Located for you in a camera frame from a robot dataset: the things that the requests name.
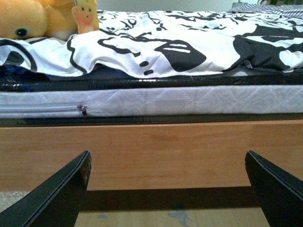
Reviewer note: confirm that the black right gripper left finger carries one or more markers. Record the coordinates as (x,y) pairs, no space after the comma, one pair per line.
(54,203)

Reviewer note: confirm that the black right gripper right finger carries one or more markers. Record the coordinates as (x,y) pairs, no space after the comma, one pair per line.
(279,193)

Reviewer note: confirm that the orange plush dinosaur toy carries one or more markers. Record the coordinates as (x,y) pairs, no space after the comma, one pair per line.
(24,19)

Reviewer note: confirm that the white quilted mattress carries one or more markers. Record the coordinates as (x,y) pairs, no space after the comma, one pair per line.
(260,99)

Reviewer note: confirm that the black and white patterned blanket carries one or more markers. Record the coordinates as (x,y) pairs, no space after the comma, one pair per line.
(160,44)

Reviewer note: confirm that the striped grey pillow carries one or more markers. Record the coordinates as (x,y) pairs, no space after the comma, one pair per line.
(284,10)

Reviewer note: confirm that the small orange hang tag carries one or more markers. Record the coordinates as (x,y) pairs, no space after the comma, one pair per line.
(85,15)

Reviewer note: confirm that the wooden bed frame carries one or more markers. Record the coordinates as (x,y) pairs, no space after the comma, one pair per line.
(159,156)

